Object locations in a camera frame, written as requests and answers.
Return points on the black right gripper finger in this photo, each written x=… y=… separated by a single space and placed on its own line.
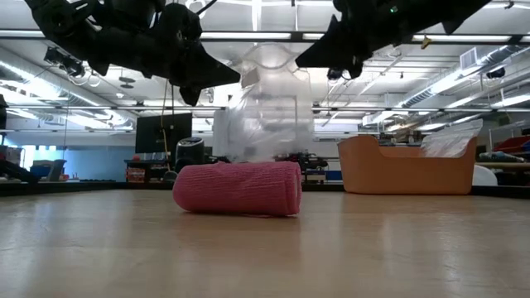
x=335 y=49
x=357 y=68

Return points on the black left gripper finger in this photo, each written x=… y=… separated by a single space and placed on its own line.
x=191 y=94
x=213 y=70

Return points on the clear plastic bag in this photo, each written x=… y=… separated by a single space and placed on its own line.
x=451 y=140
x=269 y=107

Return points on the pink elastic bandage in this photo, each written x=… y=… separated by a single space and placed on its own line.
x=238 y=188

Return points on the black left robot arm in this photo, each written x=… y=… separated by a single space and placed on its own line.
x=107 y=37

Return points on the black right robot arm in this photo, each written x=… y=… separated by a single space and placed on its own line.
x=447 y=14

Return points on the black monitor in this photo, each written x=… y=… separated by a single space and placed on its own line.
x=163 y=132

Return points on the black cylindrical appliance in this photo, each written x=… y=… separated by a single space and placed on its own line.
x=189 y=153

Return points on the grey dome-shaped base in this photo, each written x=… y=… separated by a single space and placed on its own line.
x=170 y=177

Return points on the wooden background table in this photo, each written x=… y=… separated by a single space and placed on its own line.
x=314 y=177

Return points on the orange plastic bin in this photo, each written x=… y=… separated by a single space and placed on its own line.
x=406 y=176

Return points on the black ceiling speaker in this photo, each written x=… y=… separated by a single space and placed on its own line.
x=496 y=73

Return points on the blue storage bin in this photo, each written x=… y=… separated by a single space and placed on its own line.
x=47 y=169

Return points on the grey-green bundle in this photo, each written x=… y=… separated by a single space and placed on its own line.
x=499 y=156

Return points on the white round object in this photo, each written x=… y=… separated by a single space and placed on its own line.
x=484 y=177

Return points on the red storage bin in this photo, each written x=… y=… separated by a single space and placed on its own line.
x=511 y=145

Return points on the black sloped object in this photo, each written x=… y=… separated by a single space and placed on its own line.
x=16 y=171

